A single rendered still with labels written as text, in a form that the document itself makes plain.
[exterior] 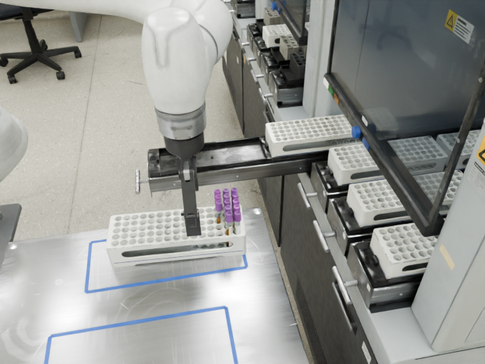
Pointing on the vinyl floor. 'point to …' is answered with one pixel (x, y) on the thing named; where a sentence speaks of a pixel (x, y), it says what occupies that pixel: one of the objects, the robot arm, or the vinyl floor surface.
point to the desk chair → (7, 11)
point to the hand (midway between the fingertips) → (192, 207)
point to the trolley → (145, 305)
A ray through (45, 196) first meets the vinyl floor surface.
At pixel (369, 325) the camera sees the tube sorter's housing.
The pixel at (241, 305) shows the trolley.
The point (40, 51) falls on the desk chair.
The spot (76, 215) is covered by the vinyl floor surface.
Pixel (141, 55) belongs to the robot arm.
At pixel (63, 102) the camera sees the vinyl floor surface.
